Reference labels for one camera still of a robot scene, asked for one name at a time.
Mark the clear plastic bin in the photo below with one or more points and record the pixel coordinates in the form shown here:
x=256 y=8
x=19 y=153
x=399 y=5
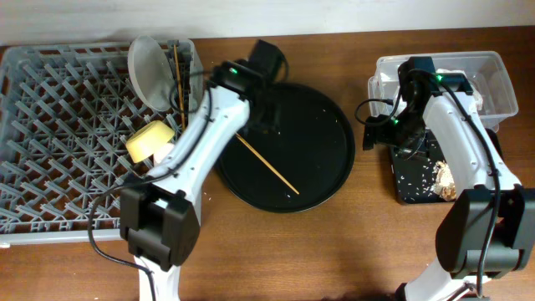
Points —
x=485 y=71

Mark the grey dishwasher rack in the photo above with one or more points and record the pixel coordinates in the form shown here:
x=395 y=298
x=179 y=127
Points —
x=66 y=113

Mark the yellow bowl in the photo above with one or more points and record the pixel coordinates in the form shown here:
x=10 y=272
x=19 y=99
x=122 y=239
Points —
x=148 y=140

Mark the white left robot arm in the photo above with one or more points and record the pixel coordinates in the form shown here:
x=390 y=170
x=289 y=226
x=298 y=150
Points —
x=160 y=216

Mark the pale green plate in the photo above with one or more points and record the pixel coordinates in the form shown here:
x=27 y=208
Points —
x=150 y=73

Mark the round black tray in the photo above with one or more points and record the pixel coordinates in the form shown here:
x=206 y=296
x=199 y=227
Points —
x=314 y=150

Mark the food scraps pile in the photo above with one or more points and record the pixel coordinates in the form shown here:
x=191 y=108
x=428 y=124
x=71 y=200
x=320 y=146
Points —
x=444 y=185

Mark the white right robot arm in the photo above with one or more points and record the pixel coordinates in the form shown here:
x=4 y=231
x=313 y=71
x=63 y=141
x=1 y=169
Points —
x=489 y=230

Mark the wooden chopstick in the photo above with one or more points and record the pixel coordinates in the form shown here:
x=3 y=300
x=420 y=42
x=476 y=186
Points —
x=267 y=164
x=179 y=88

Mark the pink cup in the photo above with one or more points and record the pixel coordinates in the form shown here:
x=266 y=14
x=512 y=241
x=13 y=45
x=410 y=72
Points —
x=161 y=154

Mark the black rectangular tray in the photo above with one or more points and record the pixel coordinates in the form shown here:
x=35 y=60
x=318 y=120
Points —
x=416 y=176

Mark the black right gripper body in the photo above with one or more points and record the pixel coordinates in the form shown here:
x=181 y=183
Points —
x=405 y=132

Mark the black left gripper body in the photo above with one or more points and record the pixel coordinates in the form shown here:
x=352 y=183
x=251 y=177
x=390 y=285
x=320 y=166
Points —
x=270 y=119

